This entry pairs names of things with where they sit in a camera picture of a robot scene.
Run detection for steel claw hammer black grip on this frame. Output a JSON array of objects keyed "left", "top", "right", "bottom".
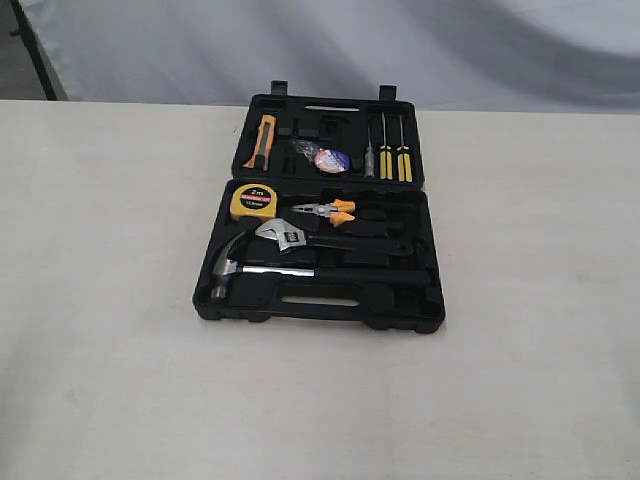
[{"left": 210, "top": 231, "right": 433, "bottom": 301}]

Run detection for clear handle tester screwdriver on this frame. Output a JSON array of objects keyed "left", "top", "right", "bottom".
[{"left": 364, "top": 126, "right": 375, "bottom": 177}]

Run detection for yellow black screwdriver left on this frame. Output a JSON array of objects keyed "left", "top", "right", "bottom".
[{"left": 380, "top": 113, "right": 393, "bottom": 180}]

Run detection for yellow black screwdriver right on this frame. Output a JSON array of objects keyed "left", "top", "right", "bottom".
[{"left": 397, "top": 116, "right": 413, "bottom": 183}]

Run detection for insulating tape roll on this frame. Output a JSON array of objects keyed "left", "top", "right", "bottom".
[{"left": 289, "top": 139, "right": 352, "bottom": 174}]

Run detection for adjustable wrench black handle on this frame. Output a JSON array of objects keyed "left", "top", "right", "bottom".
[{"left": 254, "top": 218, "right": 414, "bottom": 257}]

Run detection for orange utility knife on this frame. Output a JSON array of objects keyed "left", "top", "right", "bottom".
[{"left": 243, "top": 114, "right": 277, "bottom": 171}]

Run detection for orange handled pliers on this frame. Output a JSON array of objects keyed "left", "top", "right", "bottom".
[{"left": 291, "top": 199, "right": 356, "bottom": 228}]

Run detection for black backdrop stand pole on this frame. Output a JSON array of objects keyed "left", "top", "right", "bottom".
[{"left": 9, "top": 0, "right": 59, "bottom": 101}]

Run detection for white backdrop cloth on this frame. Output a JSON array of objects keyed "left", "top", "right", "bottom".
[{"left": 23, "top": 1, "right": 639, "bottom": 111}]

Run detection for yellow black screwdriver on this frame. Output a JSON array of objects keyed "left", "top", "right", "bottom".
[
  {"left": 380, "top": 113, "right": 393, "bottom": 180},
  {"left": 397, "top": 116, "right": 413, "bottom": 183}
]

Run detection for black plastic tool case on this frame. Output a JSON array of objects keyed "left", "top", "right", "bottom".
[{"left": 192, "top": 81, "right": 445, "bottom": 334}]

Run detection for yellow tape measure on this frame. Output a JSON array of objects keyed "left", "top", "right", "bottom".
[{"left": 229, "top": 183, "right": 278, "bottom": 222}]

